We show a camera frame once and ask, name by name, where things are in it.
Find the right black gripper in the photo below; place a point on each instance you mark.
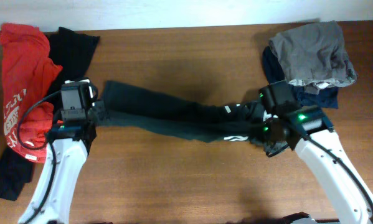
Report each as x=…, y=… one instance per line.
x=256, y=135

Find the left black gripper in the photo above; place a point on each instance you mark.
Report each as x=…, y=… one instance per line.
x=103, y=115

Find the dark green Nike t-shirt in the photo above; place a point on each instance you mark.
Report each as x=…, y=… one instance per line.
x=129, y=105

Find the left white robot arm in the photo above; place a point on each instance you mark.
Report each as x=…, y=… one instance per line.
x=67, y=148

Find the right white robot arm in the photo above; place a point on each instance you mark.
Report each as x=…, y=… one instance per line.
x=311, y=134

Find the folded navy blue t-shirt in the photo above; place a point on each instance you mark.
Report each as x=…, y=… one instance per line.
x=326, y=98

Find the black t-shirt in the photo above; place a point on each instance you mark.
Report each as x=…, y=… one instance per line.
x=74, y=53

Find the red printed t-shirt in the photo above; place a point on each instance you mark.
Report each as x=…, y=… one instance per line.
x=27, y=74

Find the folded grey t-shirt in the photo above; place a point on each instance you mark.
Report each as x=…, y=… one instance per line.
x=314, y=56

